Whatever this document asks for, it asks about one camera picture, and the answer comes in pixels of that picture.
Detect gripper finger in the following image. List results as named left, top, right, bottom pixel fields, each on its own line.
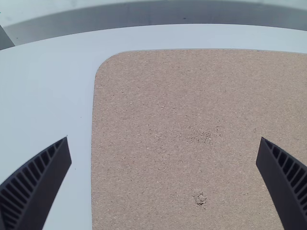
left=255, top=137, right=307, bottom=230
left=0, top=136, right=72, bottom=230

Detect cork mat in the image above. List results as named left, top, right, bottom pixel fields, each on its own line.
left=91, top=48, right=307, bottom=230

